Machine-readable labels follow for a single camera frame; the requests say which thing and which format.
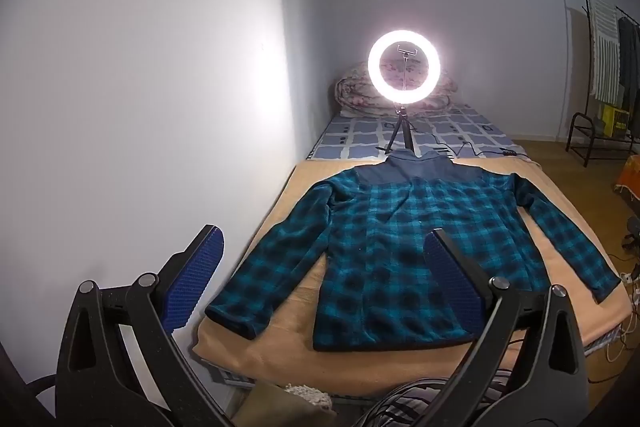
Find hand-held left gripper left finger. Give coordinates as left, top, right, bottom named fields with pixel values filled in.
left=56, top=224, right=236, bottom=427

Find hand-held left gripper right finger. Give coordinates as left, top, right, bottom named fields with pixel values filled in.
left=424, top=228, right=591, bottom=427

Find teal plaid fleece jacket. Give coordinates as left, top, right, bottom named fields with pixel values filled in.
left=205, top=150, right=622, bottom=353

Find black clothes rack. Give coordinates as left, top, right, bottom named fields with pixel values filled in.
left=579, top=0, right=640, bottom=108

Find beige blanket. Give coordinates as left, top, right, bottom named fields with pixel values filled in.
left=192, top=155, right=632, bottom=395

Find striped cloth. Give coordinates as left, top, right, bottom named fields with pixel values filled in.
left=350, top=369, right=511, bottom=427

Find black tripod stand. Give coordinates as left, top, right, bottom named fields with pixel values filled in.
left=382, top=55, right=417, bottom=155

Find blue checkered bed sheet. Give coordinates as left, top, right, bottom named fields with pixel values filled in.
left=305, top=103, right=528, bottom=162

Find black shoe rack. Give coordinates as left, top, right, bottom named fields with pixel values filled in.
left=566, top=112, right=640, bottom=168

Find orange cloth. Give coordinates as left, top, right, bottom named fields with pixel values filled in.
left=615, top=155, right=640, bottom=202

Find folded floral quilt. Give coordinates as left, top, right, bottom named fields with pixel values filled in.
left=334, top=61, right=458, bottom=118

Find yellow box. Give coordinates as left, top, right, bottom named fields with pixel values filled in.
left=600, top=104, right=630, bottom=138

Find striped towel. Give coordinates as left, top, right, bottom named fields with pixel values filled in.
left=587, top=0, right=621, bottom=104

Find dark hanging garment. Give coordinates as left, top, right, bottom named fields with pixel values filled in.
left=617, top=17, right=640, bottom=108

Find black ring light cable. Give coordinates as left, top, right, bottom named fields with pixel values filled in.
left=425, top=139, right=506, bottom=158

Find white cables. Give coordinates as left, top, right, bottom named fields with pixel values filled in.
left=605, top=287, right=640, bottom=363

